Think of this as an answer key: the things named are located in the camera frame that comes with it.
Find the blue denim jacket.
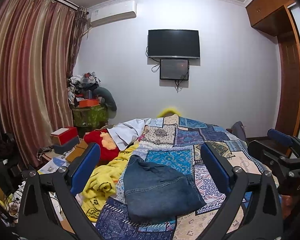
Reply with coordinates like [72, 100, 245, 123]
[123, 155, 206, 224]

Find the grey chair back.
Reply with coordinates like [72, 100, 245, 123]
[231, 121, 247, 141]

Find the dark grey box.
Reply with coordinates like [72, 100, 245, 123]
[53, 136, 80, 154]

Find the brown cardboard box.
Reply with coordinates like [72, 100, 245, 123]
[66, 140, 88, 163]

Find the red and white box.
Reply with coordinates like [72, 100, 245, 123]
[50, 127, 78, 146]

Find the red plush toy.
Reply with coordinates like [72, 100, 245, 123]
[83, 129, 120, 163]

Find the green patterned storage box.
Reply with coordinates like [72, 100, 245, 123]
[72, 105, 108, 129]

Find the white shirt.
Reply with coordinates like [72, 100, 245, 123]
[107, 118, 152, 151]

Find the orange box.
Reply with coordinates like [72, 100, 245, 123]
[79, 99, 100, 108]

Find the brown wooden wardrobe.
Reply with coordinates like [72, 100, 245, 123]
[245, 0, 300, 136]

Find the grey stuffed cushion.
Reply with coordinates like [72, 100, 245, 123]
[93, 86, 117, 119]

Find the striped red gold curtain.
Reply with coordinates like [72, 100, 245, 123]
[0, 0, 86, 166]

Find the white air conditioner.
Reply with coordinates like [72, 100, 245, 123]
[90, 1, 137, 28]

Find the small black wall monitor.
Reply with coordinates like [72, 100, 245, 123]
[160, 59, 190, 81]

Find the black wall television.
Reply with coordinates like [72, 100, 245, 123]
[147, 29, 200, 59]

